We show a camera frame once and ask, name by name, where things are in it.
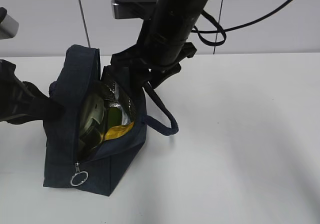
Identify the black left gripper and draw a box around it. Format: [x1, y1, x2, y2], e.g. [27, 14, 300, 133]
[0, 59, 65, 125]

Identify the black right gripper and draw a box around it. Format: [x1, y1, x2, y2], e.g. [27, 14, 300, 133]
[101, 42, 197, 94]

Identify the green cucumber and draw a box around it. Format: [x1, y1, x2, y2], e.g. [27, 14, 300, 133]
[106, 107, 122, 130]

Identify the green lidded glass container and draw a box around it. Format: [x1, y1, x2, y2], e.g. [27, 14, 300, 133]
[77, 93, 106, 159]

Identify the yellow toy pumpkin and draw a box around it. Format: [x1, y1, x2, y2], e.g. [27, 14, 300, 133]
[103, 121, 135, 141]

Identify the metal zipper pull ring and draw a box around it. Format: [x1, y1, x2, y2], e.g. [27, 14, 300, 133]
[70, 161, 89, 187]

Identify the navy blue lunch bag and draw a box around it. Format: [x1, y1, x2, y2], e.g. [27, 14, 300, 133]
[43, 44, 179, 196]

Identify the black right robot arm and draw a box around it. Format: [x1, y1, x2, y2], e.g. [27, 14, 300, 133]
[110, 0, 227, 89]

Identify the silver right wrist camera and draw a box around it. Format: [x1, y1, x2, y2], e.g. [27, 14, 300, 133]
[111, 0, 158, 20]

